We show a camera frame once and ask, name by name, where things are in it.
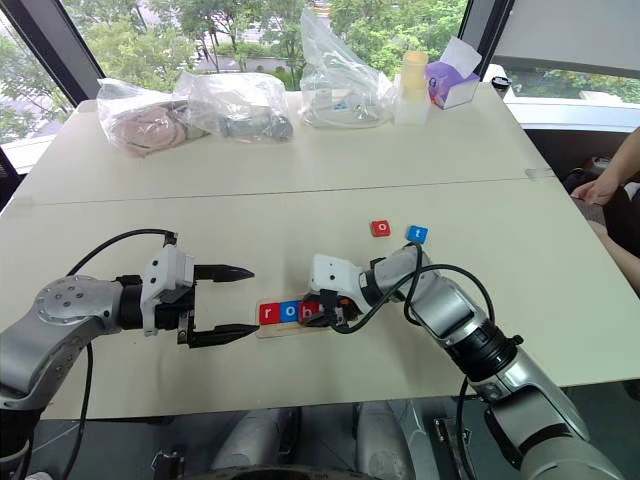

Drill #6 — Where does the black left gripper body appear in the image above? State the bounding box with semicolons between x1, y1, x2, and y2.
154;280;199;349

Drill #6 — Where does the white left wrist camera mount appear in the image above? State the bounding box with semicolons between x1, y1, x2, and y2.
139;245;197;338

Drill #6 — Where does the wooden letter tray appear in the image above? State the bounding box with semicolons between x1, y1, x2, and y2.
254;294;335;342

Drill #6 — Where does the stack of yellow cups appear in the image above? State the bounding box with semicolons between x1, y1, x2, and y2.
401;49;429;104

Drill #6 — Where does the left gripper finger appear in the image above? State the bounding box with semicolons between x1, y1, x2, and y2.
187;323;261;350
193;263;256;287

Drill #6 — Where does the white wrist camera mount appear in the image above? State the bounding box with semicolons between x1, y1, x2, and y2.
306;253;375;312
139;245;197;338

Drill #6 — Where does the translucent white plastic container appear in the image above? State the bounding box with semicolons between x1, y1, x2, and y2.
393;73;432;127

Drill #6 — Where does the tall clear bag with cables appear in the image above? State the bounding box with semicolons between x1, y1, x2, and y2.
298;6;397;131

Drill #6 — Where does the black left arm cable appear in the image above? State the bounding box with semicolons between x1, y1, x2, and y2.
65;228;180;277

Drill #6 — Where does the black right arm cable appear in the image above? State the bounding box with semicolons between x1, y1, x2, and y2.
328;241;497;480

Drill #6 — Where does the purple tissue box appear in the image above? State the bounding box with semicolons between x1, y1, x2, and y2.
424;36;484;112

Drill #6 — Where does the person's black clothing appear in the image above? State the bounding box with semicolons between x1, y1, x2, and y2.
601;181;640;259

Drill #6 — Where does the grey window blind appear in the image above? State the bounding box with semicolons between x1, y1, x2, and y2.
491;0;640;80

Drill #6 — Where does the plastic bag with pink items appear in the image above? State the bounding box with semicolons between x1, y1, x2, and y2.
95;76;202;160

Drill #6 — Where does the grey rounded robot leg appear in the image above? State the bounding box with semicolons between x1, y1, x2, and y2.
355;399;417;480
213;405;302;472

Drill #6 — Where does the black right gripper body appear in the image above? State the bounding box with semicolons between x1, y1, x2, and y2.
319;288;363;335

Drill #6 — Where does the person's bare leg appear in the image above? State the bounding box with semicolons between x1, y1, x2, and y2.
588;218;640;297

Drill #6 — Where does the plastic bag with dark items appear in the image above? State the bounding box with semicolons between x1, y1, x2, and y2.
173;71;295;145

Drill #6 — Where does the black window frame pillar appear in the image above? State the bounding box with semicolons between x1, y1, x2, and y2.
456;0;517;82
8;0;102;109

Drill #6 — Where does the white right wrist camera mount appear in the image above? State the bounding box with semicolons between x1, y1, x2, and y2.
306;253;375;312

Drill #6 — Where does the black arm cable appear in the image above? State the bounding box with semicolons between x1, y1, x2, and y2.
328;241;497;480
65;228;180;277

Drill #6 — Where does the person's bare hand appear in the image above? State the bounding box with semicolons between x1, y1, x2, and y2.
570;176;624;207

